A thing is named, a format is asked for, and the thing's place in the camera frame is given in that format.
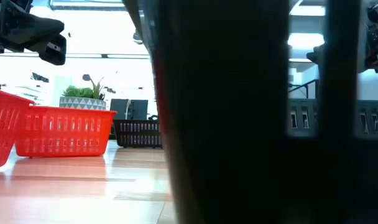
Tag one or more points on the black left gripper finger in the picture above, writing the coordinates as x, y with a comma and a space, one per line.
33, 28
53, 51

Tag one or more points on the red plastic slotted basket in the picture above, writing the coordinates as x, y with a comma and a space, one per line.
2, 124
64, 133

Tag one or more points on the black plastic slotted basket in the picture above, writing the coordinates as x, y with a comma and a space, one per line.
301, 102
137, 133
226, 124

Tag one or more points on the succulent in patterned pot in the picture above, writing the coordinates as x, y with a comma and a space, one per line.
81, 102

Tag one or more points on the black rectangular panel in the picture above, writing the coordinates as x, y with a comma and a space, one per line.
137, 109

